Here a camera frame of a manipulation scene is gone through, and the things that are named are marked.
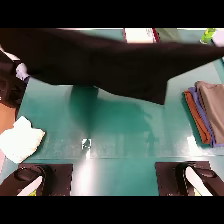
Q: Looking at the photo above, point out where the black garment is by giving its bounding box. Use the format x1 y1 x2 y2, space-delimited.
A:
0 28 224 106

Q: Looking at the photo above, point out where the orange garment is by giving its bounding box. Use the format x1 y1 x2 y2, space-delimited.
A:
183 89 213 145

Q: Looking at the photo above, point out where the blue garment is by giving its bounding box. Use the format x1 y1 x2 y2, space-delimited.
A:
187 86 224 148

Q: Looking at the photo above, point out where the white garment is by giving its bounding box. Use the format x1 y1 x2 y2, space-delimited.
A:
0 115 46 164

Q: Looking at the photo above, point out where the grey garment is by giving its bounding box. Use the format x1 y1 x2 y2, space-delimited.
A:
194 80 224 146

